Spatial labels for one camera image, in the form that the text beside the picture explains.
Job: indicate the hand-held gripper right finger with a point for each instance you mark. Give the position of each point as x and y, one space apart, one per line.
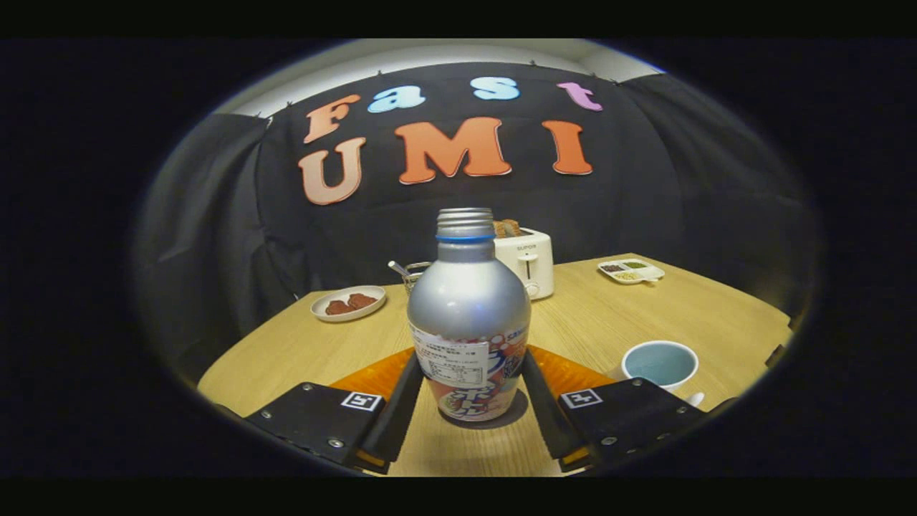
548 423

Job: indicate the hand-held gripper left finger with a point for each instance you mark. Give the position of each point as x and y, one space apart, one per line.
401 416

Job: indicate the white cup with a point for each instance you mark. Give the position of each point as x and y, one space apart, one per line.
659 362

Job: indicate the silver juice bottle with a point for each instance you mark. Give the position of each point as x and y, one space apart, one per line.
466 301

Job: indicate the brown meat piece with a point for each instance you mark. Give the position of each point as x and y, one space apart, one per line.
338 308
362 301

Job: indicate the small white plate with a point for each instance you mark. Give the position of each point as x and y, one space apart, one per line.
322 313

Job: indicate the wooden table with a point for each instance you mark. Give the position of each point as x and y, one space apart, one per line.
286 351

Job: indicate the glass jar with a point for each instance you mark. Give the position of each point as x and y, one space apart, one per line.
414 276

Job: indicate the white toaster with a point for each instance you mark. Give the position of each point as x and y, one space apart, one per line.
534 265

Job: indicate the white divided snack tray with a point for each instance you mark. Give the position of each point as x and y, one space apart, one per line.
630 271

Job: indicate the toast slice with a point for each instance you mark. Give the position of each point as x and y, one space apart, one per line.
507 228

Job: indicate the small black object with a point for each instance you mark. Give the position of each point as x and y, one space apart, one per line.
776 355

